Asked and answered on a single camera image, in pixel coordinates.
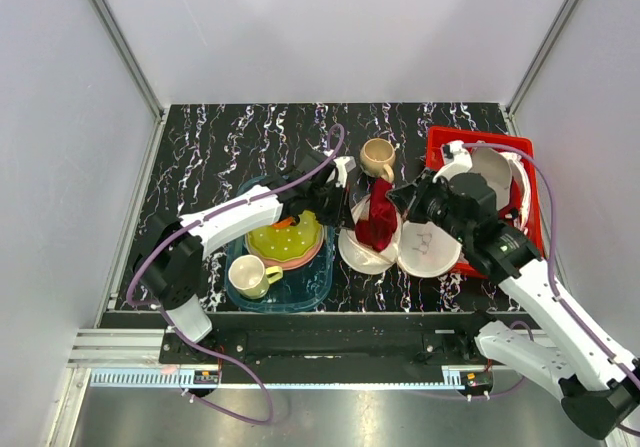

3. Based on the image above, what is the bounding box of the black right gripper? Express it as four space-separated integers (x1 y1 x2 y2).
386 168 472 244

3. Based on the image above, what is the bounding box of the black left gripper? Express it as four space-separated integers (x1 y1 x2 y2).
307 181 355 231

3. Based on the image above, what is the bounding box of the red bra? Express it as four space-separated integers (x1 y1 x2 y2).
355 178 398 252

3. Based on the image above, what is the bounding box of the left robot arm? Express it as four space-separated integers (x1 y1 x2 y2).
132 151 357 363

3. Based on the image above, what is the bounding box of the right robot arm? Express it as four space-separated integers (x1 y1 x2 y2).
386 169 639 440

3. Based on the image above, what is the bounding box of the grey bra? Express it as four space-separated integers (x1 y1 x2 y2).
471 147 512 192

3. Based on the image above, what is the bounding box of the white lace bra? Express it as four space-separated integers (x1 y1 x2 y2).
501 152 532 234

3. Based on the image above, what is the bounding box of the beige ceramic mug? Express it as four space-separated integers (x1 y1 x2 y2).
360 138 396 183

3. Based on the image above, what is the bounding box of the pink plate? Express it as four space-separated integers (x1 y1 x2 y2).
244 227 326 270

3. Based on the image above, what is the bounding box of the orange mug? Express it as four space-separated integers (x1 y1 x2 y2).
272 217 294 230

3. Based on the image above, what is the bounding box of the green polka dot bowl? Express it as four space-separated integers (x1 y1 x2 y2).
245 211 324 263

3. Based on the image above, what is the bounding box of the red plastic bin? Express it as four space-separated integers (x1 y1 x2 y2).
426 127 543 282

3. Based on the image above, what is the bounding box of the teal transparent plastic tub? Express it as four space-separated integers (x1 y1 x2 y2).
224 176 335 314

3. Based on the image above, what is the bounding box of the cream and yellow mug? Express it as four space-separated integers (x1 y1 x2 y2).
228 255 284 300

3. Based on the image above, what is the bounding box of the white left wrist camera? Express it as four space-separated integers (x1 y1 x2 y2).
333 156 357 188

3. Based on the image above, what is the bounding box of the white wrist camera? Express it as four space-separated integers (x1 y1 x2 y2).
333 156 357 188
435 140 473 181

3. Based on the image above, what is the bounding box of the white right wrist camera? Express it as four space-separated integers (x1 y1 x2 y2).
435 140 473 181

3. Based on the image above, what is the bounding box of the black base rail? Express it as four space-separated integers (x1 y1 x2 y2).
160 313 489 384

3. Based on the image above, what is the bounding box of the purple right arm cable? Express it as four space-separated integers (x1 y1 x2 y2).
409 141 640 426

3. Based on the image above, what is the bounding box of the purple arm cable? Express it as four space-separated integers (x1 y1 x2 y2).
409 141 640 426
124 123 275 426

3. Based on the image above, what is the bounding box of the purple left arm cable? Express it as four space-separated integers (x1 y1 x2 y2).
124 123 275 426

